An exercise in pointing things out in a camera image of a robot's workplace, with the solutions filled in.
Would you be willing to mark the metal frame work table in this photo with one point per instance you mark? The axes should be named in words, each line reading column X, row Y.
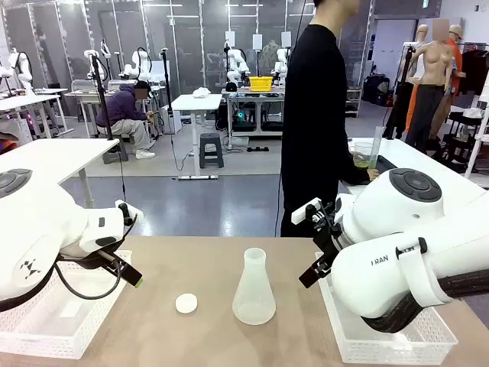
column 252, row 111

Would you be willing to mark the white standing desk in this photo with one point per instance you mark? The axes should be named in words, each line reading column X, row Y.
column 196, row 102

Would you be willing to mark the person in black sweater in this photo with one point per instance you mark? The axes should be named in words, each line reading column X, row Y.
column 313, row 114

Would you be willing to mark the clothes rack black garments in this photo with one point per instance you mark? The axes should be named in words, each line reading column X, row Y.
column 475, row 69

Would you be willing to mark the white round flask cap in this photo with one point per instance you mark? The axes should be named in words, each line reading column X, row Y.
column 186, row 303

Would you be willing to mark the black tripod pole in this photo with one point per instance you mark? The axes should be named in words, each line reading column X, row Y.
column 100, row 95
column 167, row 91

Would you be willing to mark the grey plastic stool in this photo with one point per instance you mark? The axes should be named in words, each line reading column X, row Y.
column 211, row 149

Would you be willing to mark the translucent plastic conical flask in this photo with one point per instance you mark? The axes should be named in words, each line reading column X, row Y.
column 254, row 298

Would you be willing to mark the clear plastic measuring beaker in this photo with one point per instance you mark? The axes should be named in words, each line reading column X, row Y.
column 361, row 154

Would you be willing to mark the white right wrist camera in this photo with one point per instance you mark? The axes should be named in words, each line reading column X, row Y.
column 305, row 210

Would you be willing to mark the white crumpled cloth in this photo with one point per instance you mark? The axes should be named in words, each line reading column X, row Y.
column 201, row 92

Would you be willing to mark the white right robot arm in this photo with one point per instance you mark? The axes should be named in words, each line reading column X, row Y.
column 401, row 229

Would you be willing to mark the white perforated plastic basket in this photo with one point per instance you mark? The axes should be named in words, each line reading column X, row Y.
column 76, row 325
column 382, row 344

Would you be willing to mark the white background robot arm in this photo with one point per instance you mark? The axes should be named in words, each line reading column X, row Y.
column 23, row 69
column 282, row 63
column 237, row 65
column 141, row 65

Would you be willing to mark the white background desk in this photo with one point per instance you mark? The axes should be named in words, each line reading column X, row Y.
column 26, row 103

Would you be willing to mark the black plastic tray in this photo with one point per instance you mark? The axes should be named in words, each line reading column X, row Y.
column 387, row 165

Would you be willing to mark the beige mannequin dark trousers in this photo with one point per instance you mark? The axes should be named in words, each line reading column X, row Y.
column 433, row 76

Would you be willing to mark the yellow plastic crate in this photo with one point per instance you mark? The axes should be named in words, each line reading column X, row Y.
column 261, row 83

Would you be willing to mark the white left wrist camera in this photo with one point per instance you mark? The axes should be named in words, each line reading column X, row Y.
column 131, row 214

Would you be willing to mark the white shoe rack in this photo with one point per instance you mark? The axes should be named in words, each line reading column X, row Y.
column 353, row 102

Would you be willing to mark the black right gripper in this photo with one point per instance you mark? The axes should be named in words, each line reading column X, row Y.
column 329, row 241

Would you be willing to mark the clear plastic graduated cylinder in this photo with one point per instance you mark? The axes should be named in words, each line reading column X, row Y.
column 376, row 149

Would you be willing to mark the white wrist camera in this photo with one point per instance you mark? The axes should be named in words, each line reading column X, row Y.
column 131, row 214
column 305, row 210

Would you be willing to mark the white floor power strip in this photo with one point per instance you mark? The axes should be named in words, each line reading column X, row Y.
column 198, row 177

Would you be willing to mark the mannequin with orange garment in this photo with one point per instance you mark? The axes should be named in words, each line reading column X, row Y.
column 455, row 42

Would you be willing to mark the person's right forearm black sleeve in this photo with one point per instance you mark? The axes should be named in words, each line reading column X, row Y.
column 355, row 174

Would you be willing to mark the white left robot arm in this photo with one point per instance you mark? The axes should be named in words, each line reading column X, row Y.
column 38, row 229

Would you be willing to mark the person's right hand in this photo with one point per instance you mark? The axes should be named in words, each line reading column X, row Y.
column 374, row 176

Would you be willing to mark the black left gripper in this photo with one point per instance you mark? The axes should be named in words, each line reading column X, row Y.
column 105, row 257

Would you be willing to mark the seated person purple hoodie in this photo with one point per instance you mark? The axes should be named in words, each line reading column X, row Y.
column 122, row 114

